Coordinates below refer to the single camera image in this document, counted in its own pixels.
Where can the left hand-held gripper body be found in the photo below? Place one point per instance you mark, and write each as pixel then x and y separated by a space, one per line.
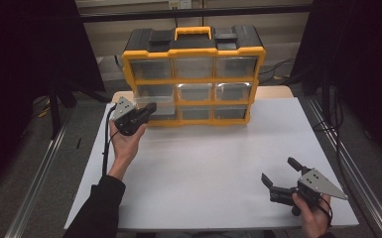
pixel 125 114

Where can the yellow black drawer organizer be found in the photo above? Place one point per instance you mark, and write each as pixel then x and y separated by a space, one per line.
pixel 193 42

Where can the white wall outlet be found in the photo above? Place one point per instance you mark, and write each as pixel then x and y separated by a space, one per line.
pixel 180 4

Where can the black metal stand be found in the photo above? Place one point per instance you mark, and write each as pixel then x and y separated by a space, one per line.
pixel 54 112

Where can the clear plastic drawer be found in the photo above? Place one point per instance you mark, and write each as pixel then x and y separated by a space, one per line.
pixel 155 99

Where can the aluminium floor rail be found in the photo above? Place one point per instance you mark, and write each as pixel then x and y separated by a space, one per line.
pixel 360 165
pixel 36 185

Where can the person's right hand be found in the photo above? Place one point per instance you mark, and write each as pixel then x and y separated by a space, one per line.
pixel 312 221

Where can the small black floor item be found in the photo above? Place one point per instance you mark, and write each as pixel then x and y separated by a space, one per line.
pixel 78 142

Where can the dark curtain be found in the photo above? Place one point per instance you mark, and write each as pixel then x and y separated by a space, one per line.
pixel 360 66
pixel 20 66

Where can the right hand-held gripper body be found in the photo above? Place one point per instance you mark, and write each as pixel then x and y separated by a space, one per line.
pixel 317 185

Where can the black horizontal bar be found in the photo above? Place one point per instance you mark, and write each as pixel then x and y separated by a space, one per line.
pixel 195 12

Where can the person's left hand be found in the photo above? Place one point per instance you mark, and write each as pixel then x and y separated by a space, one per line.
pixel 125 147

